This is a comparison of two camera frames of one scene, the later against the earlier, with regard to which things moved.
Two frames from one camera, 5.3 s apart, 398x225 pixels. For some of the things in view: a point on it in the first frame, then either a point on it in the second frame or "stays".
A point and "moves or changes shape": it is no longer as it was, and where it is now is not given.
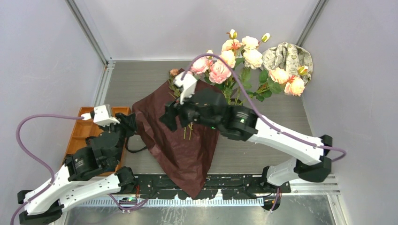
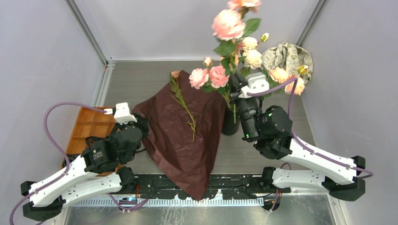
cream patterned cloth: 296,60 stays
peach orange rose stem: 230,49 moves or changes shape
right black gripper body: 190,112 to 248,108
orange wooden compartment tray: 86,128 stays
